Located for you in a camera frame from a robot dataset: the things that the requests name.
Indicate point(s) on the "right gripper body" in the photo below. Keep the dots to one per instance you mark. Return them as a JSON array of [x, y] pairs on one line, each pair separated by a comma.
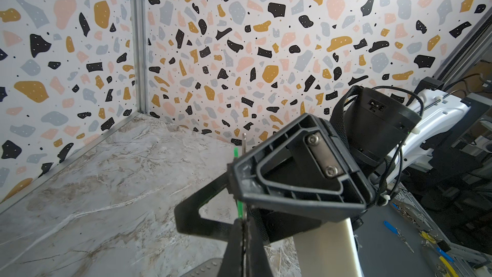
[[266, 225]]

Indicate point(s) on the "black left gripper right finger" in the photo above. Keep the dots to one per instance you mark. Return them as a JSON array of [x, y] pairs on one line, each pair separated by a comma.
[[255, 261]]

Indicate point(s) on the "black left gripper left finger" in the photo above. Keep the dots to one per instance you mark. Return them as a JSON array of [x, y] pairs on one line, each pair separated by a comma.
[[232, 261]]

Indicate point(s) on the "green key tag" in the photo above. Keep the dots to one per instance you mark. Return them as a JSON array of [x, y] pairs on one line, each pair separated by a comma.
[[240, 204]]

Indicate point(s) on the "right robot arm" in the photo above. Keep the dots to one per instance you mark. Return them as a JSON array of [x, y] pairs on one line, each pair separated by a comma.
[[383, 135]]

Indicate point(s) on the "blue handled tool outside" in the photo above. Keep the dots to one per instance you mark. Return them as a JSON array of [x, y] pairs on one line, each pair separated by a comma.
[[398, 233]]

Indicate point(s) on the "aluminium corner post left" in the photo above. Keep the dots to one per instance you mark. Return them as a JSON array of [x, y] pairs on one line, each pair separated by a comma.
[[138, 19]]

